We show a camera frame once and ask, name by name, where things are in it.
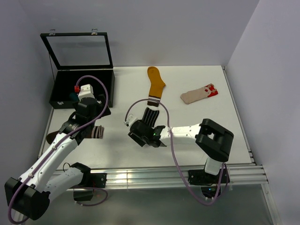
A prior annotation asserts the brown pink striped sock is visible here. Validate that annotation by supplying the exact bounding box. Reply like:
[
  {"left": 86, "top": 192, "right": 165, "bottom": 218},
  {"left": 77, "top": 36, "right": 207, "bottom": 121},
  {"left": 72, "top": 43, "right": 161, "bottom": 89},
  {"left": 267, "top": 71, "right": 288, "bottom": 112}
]
[{"left": 46, "top": 126, "right": 105, "bottom": 144}]

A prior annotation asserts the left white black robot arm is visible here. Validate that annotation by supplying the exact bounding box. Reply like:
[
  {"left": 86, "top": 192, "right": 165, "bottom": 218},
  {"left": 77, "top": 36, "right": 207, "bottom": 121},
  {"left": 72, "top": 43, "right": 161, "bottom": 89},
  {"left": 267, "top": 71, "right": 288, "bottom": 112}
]
[{"left": 4, "top": 95, "right": 111, "bottom": 225}]

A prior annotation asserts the aluminium mounting rail frame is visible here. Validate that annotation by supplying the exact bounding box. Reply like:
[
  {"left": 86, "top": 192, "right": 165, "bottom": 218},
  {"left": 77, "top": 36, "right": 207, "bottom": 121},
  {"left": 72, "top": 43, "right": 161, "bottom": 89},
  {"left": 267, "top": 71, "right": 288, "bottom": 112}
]
[{"left": 52, "top": 66, "right": 282, "bottom": 225}]

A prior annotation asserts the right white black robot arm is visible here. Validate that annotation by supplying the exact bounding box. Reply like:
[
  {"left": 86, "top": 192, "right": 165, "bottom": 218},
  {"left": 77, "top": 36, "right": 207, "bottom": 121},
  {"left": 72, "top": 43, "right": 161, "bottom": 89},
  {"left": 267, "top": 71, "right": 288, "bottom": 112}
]
[{"left": 124, "top": 115, "right": 234, "bottom": 186}]

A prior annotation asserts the black glass-lid display box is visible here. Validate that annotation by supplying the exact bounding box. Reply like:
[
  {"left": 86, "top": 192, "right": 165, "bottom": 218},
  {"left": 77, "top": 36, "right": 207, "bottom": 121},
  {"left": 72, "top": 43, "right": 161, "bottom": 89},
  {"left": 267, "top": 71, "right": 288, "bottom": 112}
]
[{"left": 40, "top": 29, "right": 115, "bottom": 109}]

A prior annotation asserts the black white striped ankle sock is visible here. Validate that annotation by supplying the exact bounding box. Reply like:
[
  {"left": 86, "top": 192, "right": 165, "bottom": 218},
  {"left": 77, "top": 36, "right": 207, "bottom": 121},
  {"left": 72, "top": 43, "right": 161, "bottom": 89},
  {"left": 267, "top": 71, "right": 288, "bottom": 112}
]
[{"left": 142, "top": 107, "right": 159, "bottom": 128}]

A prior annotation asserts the teal sock with red heel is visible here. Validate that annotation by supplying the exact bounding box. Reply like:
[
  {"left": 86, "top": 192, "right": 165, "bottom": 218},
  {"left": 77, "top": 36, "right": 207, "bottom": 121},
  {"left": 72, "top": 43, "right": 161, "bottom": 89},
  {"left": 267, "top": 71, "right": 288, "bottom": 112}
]
[{"left": 69, "top": 92, "right": 79, "bottom": 102}]

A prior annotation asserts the mustard yellow striped sock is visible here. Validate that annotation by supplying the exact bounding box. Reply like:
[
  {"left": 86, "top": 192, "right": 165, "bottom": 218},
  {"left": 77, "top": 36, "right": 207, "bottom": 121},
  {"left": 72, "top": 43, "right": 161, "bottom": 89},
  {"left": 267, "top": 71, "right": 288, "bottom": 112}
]
[{"left": 147, "top": 67, "right": 165, "bottom": 107}]

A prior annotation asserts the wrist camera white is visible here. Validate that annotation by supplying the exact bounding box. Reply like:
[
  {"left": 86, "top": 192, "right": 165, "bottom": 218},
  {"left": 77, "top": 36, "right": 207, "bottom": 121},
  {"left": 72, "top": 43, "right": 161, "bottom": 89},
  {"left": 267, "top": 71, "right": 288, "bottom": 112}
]
[
  {"left": 124, "top": 114, "right": 138, "bottom": 127},
  {"left": 74, "top": 84, "right": 95, "bottom": 102}
]

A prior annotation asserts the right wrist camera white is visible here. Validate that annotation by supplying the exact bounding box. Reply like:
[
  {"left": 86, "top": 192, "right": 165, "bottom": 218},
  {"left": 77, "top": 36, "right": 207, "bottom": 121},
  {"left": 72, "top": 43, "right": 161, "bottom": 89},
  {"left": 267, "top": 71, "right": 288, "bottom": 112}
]
[{"left": 124, "top": 114, "right": 138, "bottom": 127}]

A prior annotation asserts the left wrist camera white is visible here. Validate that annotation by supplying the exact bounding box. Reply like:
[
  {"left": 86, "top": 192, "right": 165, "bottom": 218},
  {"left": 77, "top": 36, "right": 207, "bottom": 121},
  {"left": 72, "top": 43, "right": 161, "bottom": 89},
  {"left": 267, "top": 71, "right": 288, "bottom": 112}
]
[{"left": 74, "top": 84, "right": 95, "bottom": 102}]

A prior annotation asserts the beige red reindeer sock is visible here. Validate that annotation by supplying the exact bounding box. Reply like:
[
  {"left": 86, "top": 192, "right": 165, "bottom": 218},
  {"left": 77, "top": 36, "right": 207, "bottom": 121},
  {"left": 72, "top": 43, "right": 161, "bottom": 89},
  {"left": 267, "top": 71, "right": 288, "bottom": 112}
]
[{"left": 180, "top": 83, "right": 218, "bottom": 105}]

